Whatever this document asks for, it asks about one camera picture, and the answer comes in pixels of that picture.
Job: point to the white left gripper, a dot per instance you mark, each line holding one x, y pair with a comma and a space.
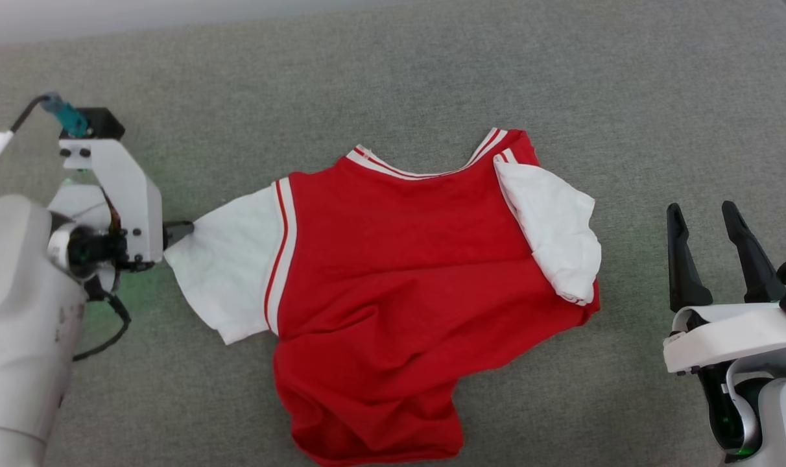
130, 194

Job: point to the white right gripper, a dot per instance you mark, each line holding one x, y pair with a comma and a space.
737, 334

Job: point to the red and white t-shirt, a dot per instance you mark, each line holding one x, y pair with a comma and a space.
399, 272

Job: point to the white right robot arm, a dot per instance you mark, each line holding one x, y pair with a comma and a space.
779, 415

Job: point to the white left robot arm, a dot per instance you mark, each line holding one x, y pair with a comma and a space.
17, 324

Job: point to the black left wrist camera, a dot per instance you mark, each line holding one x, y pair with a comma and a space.
104, 122

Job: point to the teal left camera connector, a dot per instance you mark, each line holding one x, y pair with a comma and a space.
69, 117

